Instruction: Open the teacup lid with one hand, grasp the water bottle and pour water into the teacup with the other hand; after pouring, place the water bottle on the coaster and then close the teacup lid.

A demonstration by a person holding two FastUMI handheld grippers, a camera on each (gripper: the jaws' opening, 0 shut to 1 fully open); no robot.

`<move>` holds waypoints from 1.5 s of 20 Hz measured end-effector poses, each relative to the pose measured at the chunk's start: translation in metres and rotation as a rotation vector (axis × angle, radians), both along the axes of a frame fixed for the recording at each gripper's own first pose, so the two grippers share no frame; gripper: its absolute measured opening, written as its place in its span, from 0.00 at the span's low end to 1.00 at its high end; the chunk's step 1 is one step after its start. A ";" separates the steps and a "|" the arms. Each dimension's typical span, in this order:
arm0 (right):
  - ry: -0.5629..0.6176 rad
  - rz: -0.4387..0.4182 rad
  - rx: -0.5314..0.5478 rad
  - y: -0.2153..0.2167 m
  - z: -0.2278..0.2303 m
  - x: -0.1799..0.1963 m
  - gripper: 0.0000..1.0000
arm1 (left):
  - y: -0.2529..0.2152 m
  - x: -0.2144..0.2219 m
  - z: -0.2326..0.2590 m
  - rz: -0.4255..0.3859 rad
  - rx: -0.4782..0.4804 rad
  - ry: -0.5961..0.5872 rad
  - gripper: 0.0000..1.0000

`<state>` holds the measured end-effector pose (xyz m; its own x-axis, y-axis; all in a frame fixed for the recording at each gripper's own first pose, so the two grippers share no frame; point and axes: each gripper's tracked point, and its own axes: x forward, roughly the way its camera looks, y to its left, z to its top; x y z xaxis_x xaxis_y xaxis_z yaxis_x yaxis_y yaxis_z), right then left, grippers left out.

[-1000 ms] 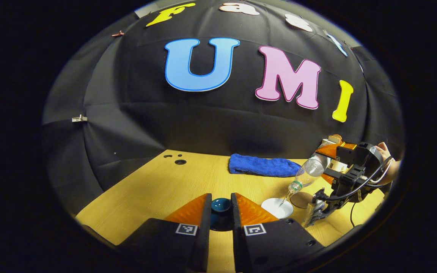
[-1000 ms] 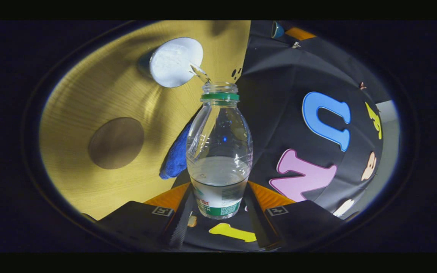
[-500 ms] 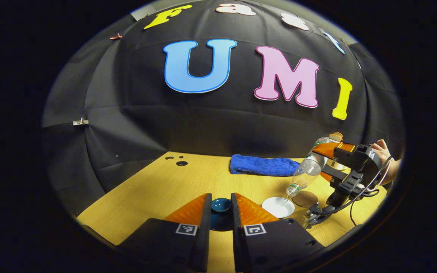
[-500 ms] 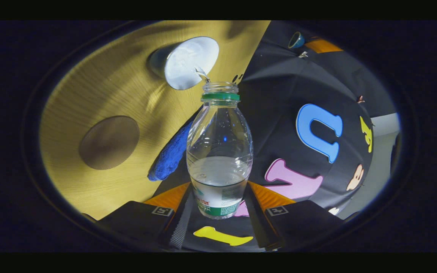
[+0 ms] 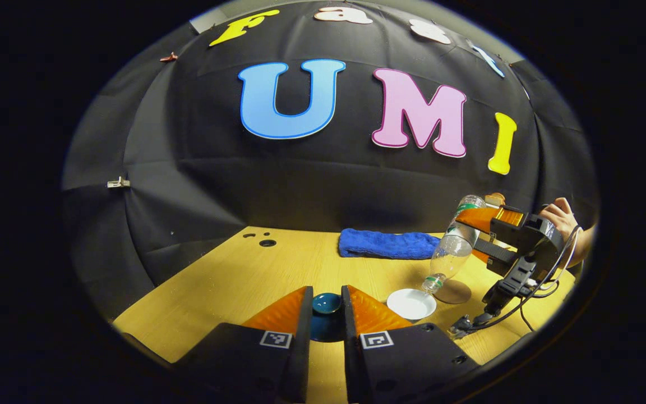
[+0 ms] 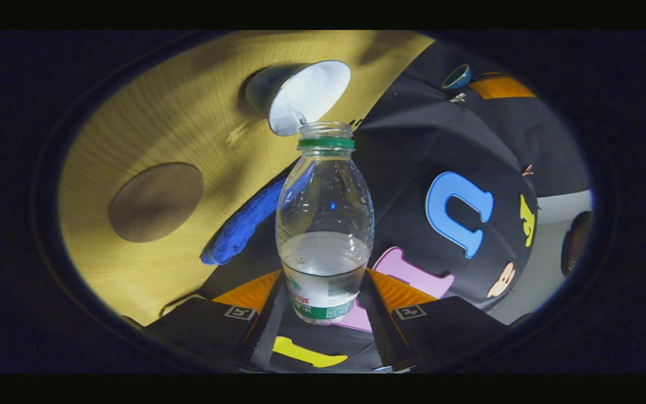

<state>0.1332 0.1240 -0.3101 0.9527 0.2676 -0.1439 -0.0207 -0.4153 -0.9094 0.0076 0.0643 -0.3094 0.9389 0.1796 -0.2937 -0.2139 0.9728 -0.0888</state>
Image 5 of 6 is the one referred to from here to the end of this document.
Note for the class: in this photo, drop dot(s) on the dark teal teacup lid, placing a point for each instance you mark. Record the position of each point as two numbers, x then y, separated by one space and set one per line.
327 304

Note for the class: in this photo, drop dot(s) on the black backdrop cloth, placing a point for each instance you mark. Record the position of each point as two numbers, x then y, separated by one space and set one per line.
300 179

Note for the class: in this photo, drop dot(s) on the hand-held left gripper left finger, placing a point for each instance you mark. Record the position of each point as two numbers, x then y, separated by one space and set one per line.
298 359

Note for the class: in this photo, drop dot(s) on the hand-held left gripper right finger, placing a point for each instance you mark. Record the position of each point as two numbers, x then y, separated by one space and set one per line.
354 365

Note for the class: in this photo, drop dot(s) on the blue towel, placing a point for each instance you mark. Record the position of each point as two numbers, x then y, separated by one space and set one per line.
384 244

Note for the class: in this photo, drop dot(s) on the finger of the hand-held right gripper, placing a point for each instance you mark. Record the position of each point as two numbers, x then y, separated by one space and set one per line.
485 217
494 251

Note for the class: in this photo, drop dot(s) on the round brown coaster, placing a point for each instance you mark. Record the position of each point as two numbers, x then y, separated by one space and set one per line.
457 293

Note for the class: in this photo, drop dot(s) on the clear plastic water bottle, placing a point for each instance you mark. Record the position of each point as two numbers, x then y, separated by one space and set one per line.
452 252

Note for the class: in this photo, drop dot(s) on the toasted bread slice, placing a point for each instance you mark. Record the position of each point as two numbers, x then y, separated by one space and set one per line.
495 199

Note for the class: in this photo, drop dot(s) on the red clip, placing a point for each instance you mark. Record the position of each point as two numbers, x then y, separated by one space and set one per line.
169 57

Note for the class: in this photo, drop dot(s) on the white clip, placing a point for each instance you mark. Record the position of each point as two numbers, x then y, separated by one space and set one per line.
118 183

